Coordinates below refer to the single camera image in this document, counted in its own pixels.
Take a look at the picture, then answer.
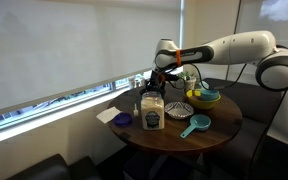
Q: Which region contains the teal cup with handle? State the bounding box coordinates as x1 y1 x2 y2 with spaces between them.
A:
199 88 221 102

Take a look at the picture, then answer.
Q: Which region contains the yellow bowl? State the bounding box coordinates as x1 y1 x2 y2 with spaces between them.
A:
185 88 222 111

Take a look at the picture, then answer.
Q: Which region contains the small white container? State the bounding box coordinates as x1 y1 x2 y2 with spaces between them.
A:
128 75 137 90

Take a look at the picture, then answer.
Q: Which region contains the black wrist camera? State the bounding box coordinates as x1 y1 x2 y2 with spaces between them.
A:
160 71 181 83

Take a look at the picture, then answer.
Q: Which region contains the blue jar lid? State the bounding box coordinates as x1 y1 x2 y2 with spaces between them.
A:
112 112 134 127

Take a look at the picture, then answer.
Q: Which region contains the black chair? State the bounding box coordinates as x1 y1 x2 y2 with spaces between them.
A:
6 153 102 180

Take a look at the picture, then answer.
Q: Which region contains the window frame with sill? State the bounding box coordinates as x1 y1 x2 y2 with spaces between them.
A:
0 69 152 148

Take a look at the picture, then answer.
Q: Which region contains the white paper napkin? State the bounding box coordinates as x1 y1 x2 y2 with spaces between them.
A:
95 106 122 124

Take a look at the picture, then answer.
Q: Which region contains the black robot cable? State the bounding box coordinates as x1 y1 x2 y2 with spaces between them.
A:
165 62 288 145

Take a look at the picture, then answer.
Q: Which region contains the small leafy plant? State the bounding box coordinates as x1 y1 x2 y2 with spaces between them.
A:
178 70 194 82

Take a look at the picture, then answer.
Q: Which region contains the dark grey sofa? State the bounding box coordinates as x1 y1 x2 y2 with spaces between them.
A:
202 77 286 180

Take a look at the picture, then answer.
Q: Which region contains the patterned white dish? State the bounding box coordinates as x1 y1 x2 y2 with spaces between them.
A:
164 101 195 120

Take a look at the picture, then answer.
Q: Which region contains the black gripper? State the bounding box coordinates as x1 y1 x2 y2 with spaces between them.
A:
145 69 168 98

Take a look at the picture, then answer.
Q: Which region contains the large white roller blind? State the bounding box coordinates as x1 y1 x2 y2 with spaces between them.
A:
0 0 182 115

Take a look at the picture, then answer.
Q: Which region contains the small white plastic object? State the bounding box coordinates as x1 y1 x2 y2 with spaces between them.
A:
132 103 140 118

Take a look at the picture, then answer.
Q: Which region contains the teal measuring cup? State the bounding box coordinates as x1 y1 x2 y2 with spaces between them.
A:
179 113 212 139

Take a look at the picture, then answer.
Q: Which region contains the clear plastic jar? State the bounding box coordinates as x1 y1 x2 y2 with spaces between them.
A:
140 91 166 131

